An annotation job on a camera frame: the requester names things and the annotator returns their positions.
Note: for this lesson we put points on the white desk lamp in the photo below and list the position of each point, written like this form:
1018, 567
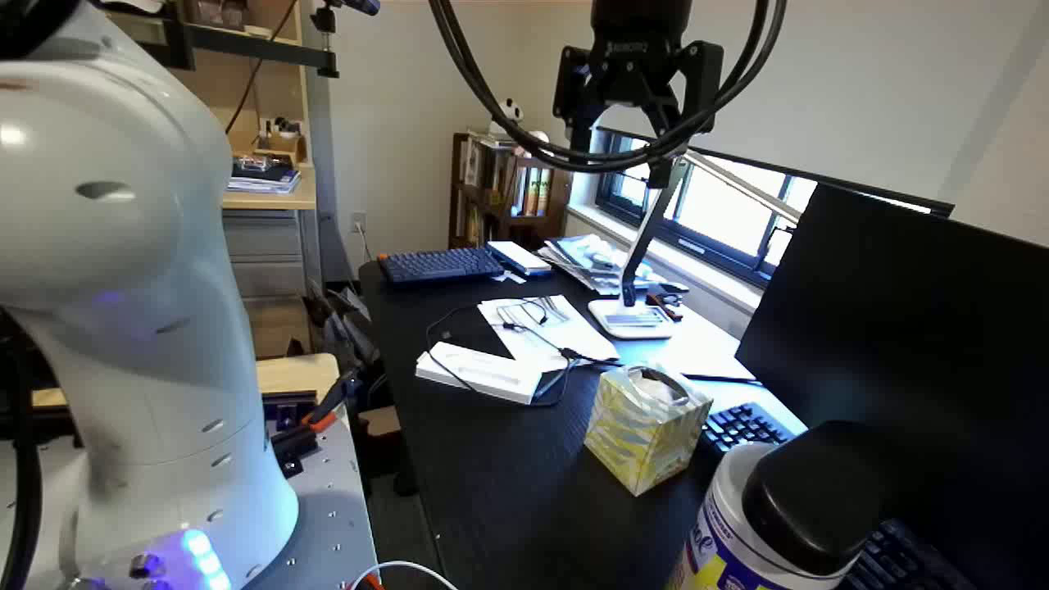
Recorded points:
631, 319

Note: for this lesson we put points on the large white paper sheet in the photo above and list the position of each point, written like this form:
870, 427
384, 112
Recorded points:
705, 348

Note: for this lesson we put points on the white papers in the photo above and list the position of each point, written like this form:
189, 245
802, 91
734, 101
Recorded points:
549, 332

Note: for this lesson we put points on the dark wooden bookshelf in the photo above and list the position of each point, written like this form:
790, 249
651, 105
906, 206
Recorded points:
492, 192

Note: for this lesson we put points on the grey drawer cabinet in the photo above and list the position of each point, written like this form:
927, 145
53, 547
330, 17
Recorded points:
266, 250

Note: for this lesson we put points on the stack of magazines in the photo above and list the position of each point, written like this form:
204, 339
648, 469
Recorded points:
586, 258

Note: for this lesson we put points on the blue keyboard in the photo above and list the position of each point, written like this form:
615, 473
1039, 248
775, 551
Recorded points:
438, 265

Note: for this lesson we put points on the yellow patterned tissue box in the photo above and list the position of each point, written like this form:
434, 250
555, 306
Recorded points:
639, 434

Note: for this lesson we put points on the black pen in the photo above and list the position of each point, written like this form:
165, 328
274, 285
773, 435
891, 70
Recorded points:
721, 378

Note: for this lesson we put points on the black monitor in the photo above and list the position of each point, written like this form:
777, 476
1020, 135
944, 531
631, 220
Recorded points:
910, 328

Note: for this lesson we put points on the black and orange clamp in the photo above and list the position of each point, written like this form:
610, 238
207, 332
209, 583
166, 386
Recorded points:
307, 426

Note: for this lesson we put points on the dark bag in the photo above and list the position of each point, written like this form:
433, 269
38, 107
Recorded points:
348, 332

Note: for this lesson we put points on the black keyboard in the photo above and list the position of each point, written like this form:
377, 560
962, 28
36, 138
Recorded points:
742, 426

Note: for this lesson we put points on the white wipes container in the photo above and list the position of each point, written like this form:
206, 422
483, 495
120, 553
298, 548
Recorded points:
725, 541

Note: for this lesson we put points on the stack of books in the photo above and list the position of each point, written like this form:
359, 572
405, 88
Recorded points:
264, 176

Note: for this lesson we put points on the panda plush toy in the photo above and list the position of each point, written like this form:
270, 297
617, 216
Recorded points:
510, 113

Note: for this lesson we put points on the wooden board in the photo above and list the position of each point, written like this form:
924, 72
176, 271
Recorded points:
295, 373

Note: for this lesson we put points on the white and blue box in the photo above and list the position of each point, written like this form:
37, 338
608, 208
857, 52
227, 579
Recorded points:
519, 256

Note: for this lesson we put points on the wall socket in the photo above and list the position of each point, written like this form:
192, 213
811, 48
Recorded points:
358, 223

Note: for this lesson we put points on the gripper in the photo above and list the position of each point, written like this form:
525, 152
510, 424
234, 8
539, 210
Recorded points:
639, 33

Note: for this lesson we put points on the wooden desk organiser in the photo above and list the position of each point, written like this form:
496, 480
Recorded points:
283, 143

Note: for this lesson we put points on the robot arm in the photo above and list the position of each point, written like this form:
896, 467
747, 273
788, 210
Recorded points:
123, 270

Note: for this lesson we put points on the flat white box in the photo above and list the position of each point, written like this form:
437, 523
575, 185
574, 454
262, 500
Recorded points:
483, 373

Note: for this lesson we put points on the window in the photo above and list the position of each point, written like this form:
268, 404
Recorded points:
721, 213

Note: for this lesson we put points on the wooden shelf unit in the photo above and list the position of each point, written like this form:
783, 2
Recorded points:
270, 98

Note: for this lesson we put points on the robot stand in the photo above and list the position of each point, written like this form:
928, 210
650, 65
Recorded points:
336, 500

